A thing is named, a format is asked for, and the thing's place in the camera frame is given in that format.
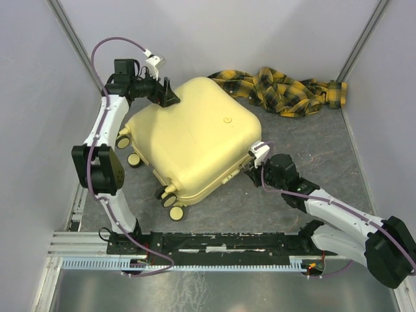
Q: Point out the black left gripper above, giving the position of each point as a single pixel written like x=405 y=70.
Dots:
x=164 y=96

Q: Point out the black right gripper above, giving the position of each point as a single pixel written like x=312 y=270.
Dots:
x=253 y=173

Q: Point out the yellow suitcase with black lining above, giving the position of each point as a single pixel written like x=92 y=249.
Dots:
x=193 y=147

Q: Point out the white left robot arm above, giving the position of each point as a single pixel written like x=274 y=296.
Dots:
x=98 y=168

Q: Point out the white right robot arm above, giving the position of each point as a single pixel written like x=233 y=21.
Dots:
x=384 y=246

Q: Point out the yellow plaid shirt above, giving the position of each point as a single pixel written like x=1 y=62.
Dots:
x=279 y=94

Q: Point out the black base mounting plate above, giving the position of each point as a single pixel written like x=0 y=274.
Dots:
x=216 y=249

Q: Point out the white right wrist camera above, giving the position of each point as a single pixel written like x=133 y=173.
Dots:
x=259 y=151

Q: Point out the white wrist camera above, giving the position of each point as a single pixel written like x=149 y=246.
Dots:
x=153 y=63
x=259 y=151

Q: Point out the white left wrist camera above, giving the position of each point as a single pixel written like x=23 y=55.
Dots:
x=153 y=63

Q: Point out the aluminium frame rail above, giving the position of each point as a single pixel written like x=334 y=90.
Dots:
x=81 y=243

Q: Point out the blue slotted cable duct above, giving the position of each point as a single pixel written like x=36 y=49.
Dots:
x=125 y=264

